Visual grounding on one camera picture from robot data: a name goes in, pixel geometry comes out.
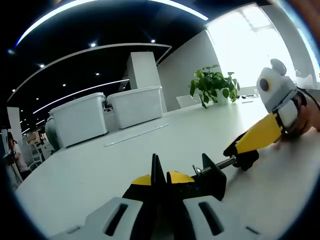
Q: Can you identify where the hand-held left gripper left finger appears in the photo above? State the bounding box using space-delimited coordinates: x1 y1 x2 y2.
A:
48 174 157 240

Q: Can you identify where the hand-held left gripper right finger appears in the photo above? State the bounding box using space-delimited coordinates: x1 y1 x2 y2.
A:
166 170 271 240

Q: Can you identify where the black table clamp with screw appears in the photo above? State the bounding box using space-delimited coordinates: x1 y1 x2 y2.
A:
191 149 260 176

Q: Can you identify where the black fixed fixture clamp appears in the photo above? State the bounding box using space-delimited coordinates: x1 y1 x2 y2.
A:
150 152 228 201

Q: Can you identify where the white desk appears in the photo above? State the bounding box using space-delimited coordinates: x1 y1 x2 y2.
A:
13 98 320 240

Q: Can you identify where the person's right hand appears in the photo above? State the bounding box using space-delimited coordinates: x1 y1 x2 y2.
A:
281 89 320 140

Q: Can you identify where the green potted plant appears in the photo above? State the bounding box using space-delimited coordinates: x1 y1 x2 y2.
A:
188 64 241 109

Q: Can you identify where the white chair backrest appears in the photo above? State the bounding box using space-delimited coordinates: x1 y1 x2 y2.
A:
176 94 201 109

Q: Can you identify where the white storage bin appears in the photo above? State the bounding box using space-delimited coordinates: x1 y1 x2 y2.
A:
49 91 109 149
106 85 164 130

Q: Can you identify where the white office chair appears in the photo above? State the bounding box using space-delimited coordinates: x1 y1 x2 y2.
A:
29 142 47 166

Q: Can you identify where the white square pillar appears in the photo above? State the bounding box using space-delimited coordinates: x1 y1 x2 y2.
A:
126 51 168 115

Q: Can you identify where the curved ceiling light strip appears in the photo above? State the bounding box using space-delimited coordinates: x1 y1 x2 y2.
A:
14 0 210 48

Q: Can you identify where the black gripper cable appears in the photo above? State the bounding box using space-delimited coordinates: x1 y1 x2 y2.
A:
297 87 320 110

